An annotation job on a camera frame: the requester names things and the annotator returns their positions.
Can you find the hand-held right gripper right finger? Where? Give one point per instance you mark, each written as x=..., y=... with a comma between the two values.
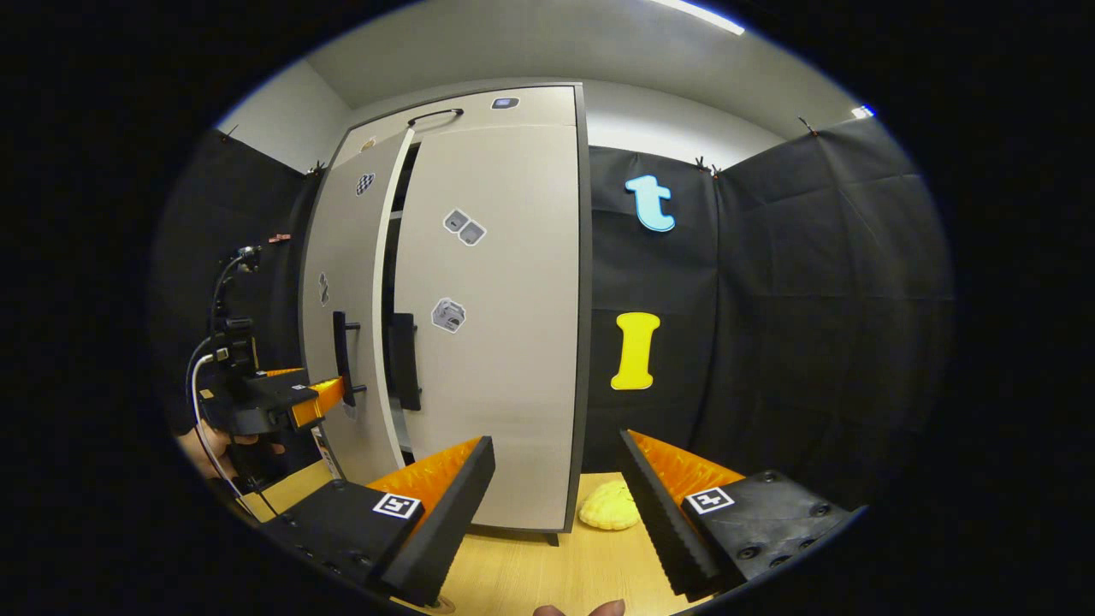
x=663, y=522

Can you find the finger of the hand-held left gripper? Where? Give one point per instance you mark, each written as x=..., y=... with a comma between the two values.
x=281, y=375
x=308, y=404

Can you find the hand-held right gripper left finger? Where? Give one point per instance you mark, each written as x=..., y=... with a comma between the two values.
x=445, y=522

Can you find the round wooden coaster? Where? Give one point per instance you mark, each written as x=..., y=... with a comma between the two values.
x=438, y=605

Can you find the white cabinet door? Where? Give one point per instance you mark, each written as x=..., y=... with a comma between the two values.
x=505, y=385
x=346, y=257

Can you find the white and grey cabinet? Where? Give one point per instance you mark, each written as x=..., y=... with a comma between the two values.
x=583, y=299

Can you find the white cabinet drawer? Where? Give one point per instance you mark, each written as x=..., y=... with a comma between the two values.
x=530, y=109

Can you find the yellow bumpy toy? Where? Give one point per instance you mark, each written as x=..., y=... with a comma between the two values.
x=609, y=506

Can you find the black backdrop cloth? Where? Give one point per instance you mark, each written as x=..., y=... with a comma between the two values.
x=770, y=342

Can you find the small ceiling light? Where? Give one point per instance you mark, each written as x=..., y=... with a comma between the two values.
x=862, y=111

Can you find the long ceiling light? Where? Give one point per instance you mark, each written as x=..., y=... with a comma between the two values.
x=697, y=15

